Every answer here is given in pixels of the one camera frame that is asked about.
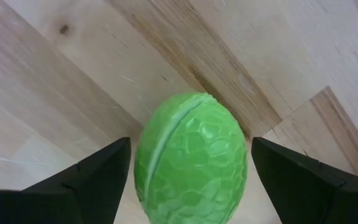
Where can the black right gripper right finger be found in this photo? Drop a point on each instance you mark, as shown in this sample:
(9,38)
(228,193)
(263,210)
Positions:
(306,199)

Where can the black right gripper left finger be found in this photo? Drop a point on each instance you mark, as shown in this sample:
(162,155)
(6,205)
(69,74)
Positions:
(89,193)

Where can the green textured toy fruit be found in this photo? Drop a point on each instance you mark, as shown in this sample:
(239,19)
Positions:
(194,161)

